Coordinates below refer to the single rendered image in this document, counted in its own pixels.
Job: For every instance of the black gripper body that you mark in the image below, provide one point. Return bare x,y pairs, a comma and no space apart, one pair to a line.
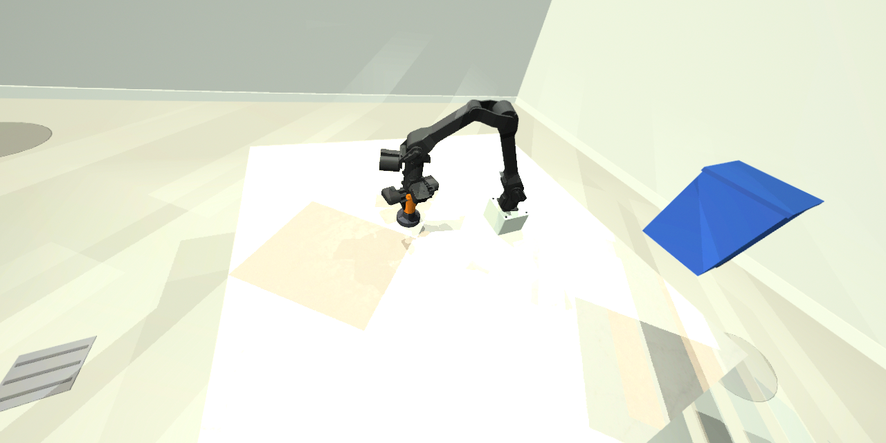
394,196

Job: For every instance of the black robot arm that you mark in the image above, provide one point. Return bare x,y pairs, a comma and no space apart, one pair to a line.
414,150

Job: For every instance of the orange knob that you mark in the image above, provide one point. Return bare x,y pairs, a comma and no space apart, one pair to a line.
410,206

